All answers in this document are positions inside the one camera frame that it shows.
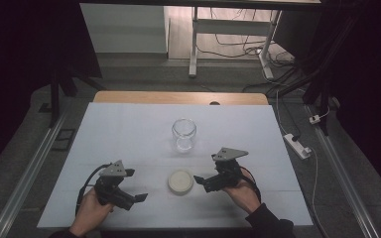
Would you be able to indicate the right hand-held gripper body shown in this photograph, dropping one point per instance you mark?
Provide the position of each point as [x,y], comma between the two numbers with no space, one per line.
[226,172]

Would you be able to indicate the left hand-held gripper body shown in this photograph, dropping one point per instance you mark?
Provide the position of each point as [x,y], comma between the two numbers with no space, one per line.
[112,188]

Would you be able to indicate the beige round jar lid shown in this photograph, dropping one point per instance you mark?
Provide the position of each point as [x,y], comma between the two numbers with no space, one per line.
[180,181]

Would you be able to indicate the clear glass jar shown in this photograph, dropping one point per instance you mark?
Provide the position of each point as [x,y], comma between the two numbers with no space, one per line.
[184,135]

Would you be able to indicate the person's right hand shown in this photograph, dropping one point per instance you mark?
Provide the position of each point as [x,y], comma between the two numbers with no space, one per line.
[243,195]

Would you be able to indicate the person's left hand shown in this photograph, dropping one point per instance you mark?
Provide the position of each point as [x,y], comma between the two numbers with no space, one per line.
[89,213]

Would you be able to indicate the white table cover sheet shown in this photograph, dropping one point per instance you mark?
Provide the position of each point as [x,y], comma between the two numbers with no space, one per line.
[139,132]

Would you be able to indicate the white power strip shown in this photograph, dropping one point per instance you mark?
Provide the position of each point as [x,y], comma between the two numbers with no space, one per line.
[297,146]

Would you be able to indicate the wooden table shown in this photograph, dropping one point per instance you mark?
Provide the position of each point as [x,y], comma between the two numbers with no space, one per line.
[165,97]

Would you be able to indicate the small white adapter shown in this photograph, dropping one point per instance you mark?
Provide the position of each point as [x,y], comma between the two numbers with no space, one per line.
[315,119]

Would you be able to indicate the black metal stand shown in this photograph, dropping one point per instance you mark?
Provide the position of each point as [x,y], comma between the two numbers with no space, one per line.
[55,99]
[324,82]

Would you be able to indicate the black curtain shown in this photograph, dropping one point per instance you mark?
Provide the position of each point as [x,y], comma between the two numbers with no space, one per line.
[20,66]
[370,82]

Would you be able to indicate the aluminium floor rail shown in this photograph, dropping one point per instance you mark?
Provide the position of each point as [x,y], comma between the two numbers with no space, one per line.
[29,172]
[344,172]

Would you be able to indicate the white desk frame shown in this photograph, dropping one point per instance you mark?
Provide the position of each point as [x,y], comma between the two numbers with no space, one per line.
[231,27]

